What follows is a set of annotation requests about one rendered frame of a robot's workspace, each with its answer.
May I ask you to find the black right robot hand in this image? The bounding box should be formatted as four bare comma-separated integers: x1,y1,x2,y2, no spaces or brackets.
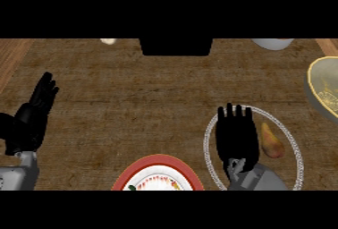
214,102,261,182

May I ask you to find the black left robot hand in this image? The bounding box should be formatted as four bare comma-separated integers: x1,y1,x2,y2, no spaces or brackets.
0,71,60,157

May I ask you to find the orange yellow squash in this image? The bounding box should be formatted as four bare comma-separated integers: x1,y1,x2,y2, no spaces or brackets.
259,122,286,159

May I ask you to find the brown placemat with white rim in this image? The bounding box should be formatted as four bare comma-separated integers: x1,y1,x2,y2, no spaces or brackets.
202,105,305,191

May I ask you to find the grey bowl with yellow rim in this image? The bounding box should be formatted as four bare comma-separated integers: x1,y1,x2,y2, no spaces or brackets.
302,55,338,124

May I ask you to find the red rimmed white plate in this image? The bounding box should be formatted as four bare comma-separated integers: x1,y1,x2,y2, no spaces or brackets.
110,153,206,191

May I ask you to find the white round container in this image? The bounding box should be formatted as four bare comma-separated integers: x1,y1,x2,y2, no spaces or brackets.
250,38,295,51

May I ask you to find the black rectangular appliance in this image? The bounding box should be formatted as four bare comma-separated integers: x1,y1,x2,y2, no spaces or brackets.
137,38,214,57

